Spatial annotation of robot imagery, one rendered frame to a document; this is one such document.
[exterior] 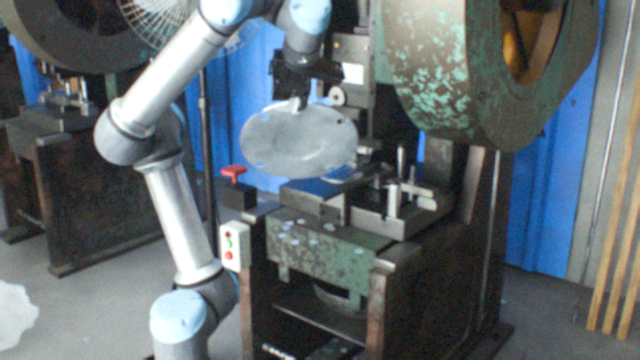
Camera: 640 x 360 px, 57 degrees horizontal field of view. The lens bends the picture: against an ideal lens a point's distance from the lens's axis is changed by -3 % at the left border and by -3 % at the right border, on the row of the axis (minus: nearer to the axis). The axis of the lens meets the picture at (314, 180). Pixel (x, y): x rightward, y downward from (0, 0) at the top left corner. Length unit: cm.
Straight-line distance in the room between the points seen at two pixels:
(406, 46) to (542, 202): 171
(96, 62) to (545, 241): 212
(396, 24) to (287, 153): 47
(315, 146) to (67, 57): 138
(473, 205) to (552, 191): 94
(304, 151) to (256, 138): 13
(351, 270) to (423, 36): 72
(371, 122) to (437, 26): 56
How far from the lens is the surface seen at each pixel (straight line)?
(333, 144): 149
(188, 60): 108
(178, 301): 133
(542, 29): 179
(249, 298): 190
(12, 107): 471
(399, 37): 123
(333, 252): 168
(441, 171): 190
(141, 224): 323
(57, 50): 259
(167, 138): 131
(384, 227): 166
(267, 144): 148
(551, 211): 285
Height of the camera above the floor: 135
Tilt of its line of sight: 20 degrees down
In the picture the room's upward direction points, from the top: straight up
